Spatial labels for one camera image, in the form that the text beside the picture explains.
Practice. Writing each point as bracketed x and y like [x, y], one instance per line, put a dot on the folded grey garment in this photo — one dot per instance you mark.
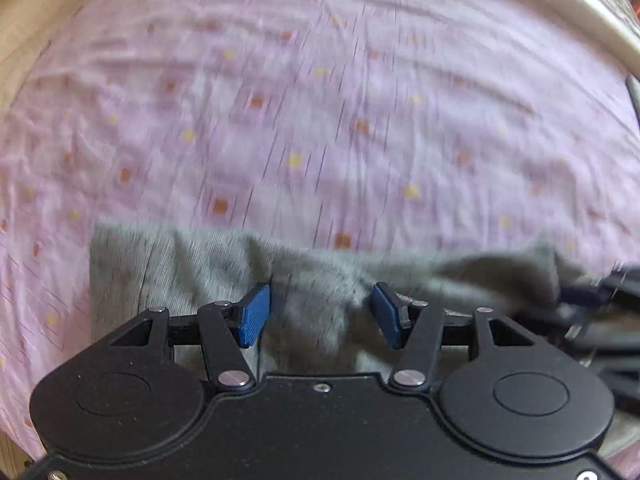
[633, 86]

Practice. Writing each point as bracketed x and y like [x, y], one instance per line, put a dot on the pink patterned bed sheet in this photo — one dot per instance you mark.
[350, 125]

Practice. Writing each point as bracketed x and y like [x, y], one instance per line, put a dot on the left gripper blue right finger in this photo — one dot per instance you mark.
[395, 315]

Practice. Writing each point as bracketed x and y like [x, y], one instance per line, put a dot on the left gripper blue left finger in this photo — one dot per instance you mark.
[247, 317]

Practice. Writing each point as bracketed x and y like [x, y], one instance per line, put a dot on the grey speckled pant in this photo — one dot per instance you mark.
[319, 322]

